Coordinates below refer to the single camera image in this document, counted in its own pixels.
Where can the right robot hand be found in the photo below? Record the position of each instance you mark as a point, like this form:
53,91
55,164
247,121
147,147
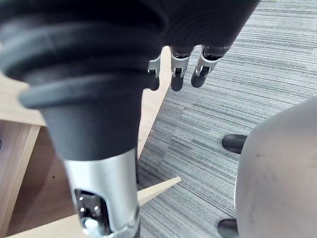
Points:
81,74

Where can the dark robot foot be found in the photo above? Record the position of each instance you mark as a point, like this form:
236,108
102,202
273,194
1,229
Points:
233,143
228,228

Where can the silver robot leg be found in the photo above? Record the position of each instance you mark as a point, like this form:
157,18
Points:
277,173

